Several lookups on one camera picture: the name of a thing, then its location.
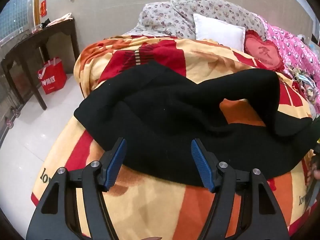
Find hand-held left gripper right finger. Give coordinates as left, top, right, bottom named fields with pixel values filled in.
left=191, top=138, right=292, bottom=240

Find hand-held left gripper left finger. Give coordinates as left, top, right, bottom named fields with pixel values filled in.
left=26, top=137, right=128, bottom=240

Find black pants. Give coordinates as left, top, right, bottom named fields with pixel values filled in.
left=74, top=61, right=320, bottom=187

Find orange red printed blanket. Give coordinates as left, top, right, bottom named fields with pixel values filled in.
left=30, top=35, right=318, bottom=240

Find red shopping bag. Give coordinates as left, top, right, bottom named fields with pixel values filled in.
left=37, top=57, right=68, bottom=95

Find multicoloured crumpled cloth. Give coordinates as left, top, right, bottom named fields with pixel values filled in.
left=285, top=62, right=318, bottom=110

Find red heart cushion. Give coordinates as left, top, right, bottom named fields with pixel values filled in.
left=244, top=29, right=285, bottom=73

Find white pillow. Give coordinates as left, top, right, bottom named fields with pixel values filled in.
left=193, top=13, right=246, bottom=52

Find pink printed quilt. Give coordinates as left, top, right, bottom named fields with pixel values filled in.
left=257, top=15, right=320, bottom=85

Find dark wooden table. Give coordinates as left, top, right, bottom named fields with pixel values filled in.
left=1, top=17, right=80, bottom=111

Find grey floral quilt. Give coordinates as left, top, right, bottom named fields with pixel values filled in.
left=125, top=0, right=267, bottom=40

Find pink folded cloth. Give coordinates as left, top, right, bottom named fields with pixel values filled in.
left=46, top=12, right=75, bottom=27

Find glass window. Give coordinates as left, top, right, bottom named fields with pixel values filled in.
left=0, top=0, right=35, bottom=45

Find red paper wall sign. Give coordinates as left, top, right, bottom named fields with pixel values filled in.
left=39, top=0, right=48, bottom=18

